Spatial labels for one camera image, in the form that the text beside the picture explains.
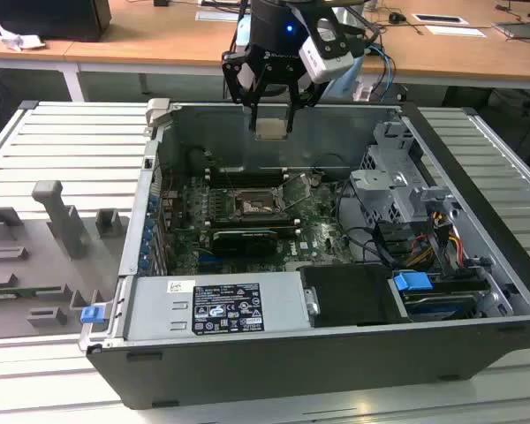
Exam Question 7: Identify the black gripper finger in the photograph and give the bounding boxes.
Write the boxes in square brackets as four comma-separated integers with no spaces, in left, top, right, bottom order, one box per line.
[222,50,269,133]
[285,70,327,133]

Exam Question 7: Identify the silver CPU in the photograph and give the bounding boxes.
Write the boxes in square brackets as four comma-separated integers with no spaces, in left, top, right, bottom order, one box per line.
[254,117,290,141]

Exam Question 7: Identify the black RAM slot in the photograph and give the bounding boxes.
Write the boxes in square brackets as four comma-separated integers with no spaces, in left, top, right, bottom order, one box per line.
[210,214,300,221]
[208,167,289,174]
[210,221,301,228]
[208,175,289,181]
[208,171,289,178]
[210,217,301,224]
[208,178,289,185]

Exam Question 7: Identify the CPU socket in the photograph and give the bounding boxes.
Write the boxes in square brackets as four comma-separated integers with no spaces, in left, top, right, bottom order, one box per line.
[231,187,279,217]

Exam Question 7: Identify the pale blue teach pendant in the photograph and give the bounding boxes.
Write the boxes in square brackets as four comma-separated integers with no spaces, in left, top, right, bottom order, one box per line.
[329,65,364,103]

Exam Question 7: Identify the grey metal drive cage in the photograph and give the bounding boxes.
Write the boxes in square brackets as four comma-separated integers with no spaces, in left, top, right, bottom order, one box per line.
[348,121,458,231]

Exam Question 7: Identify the long wooden desk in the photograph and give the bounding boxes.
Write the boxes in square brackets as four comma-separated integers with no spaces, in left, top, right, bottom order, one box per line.
[0,0,530,89]

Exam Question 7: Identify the green motherboard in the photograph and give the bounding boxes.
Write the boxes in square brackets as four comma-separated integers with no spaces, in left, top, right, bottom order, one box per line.
[158,170,359,275]

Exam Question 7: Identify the black graphics card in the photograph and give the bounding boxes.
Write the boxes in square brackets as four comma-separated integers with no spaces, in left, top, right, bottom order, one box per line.
[210,228,278,258]

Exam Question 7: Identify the white paper sheet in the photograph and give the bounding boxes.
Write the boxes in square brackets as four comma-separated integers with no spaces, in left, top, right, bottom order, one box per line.
[425,24,488,39]

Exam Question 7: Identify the black plastic shroud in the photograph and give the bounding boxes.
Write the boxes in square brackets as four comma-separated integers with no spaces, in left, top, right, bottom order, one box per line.
[299,264,407,328]

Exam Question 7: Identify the hard disk in blue carrier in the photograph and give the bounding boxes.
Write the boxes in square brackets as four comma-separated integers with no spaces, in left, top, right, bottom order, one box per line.
[391,271,489,322]

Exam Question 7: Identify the grey power supply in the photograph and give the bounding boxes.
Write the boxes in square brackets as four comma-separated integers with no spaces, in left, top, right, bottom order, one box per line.
[125,271,319,341]

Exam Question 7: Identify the black computer box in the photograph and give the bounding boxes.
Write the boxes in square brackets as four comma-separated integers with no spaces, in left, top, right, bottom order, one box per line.
[0,0,112,43]

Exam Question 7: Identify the crumpled white paper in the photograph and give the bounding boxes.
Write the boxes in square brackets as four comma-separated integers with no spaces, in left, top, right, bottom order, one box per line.
[0,24,45,52]

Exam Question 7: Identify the black grey PC case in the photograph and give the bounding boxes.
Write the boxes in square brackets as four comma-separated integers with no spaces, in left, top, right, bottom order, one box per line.
[79,97,530,410]

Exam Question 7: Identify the grey parts rack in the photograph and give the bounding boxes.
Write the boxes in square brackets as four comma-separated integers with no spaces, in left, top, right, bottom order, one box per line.
[0,179,132,341]

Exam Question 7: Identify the blue case latch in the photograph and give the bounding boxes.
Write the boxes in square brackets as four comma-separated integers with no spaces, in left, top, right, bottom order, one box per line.
[81,305,105,324]

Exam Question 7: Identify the green RAM stick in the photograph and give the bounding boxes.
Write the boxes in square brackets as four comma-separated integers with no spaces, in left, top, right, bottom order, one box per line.
[0,286,65,298]

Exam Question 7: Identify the thin black wire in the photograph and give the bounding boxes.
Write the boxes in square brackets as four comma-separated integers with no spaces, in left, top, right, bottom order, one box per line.
[311,152,354,178]

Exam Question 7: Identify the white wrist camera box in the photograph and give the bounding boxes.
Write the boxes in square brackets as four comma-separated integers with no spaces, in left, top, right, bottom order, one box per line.
[299,17,354,85]

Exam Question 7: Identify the blue cable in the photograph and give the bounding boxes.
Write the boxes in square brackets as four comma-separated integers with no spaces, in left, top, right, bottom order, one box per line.
[367,42,398,101]

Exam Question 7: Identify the thick black cable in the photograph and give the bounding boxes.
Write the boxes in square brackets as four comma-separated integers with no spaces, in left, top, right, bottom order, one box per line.
[335,178,403,271]

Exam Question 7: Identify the orange yellow power wires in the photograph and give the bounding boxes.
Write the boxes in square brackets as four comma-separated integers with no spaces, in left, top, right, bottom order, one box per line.
[405,211,464,270]

